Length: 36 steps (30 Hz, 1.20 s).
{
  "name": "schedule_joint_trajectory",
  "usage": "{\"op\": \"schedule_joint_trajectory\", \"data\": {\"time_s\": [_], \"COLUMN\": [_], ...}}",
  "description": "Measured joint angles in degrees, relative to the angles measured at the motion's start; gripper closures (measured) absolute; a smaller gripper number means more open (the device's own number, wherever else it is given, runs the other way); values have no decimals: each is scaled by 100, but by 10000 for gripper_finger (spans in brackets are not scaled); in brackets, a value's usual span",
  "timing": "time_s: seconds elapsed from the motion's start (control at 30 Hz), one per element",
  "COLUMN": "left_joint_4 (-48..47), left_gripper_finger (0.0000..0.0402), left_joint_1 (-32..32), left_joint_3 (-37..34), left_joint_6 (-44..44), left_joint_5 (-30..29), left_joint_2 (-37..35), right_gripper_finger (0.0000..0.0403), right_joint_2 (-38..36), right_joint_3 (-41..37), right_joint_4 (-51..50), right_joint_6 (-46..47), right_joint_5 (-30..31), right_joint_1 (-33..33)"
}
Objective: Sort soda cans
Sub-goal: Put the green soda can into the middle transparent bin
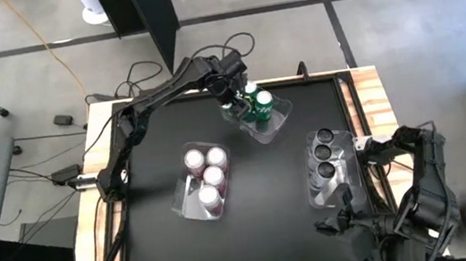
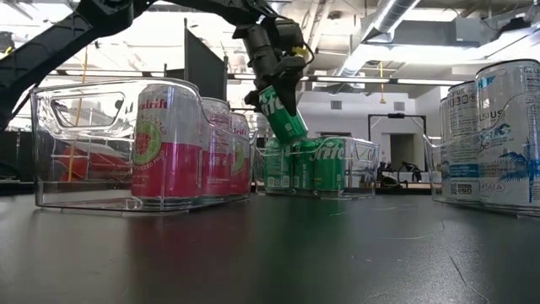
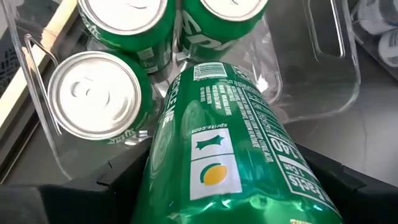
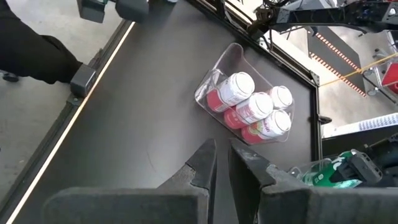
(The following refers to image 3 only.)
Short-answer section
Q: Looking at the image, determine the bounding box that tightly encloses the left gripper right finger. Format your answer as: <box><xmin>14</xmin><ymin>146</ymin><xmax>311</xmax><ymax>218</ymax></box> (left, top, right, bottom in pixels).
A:
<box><xmin>296</xmin><ymin>142</ymin><xmax>368</xmax><ymax>224</ymax></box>

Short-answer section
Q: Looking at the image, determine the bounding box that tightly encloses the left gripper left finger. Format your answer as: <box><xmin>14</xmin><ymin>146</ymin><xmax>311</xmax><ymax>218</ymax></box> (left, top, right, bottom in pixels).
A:
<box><xmin>39</xmin><ymin>139</ymin><xmax>154</xmax><ymax>224</ymax></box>

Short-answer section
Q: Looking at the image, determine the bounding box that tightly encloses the green Sprite can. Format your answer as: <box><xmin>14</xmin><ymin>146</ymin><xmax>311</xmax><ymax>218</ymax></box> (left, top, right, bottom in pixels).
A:
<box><xmin>130</xmin><ymin>61</ymin><xmax>345</xmax><ymax>224</ymax></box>
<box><xmin>181</xmin><ymin>0</ymin><xmax>271</xmax><ymax>62</ymax></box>
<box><xmin>76</xmin><ymin>0</ymin><xmax>177</xmax><ymax>75</ymax></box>
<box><xmin>48</xmin><ymin>50</ymin><xmax>155</xmax><ymax>146</ymax></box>

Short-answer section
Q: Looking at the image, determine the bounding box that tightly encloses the wooden table border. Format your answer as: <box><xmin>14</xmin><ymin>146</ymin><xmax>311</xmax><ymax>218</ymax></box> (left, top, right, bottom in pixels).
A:
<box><xmin>0</xmin><ymin>0</ymin><xmax>79</xmax><ymax>138</ymax></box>

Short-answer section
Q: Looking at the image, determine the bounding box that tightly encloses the black mesh panel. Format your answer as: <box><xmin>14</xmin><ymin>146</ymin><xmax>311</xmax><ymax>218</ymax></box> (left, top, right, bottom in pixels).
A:
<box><xmin>0</xmin><ymin>0</ymin><xmax>63</xmax><ymax>100</ymax></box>

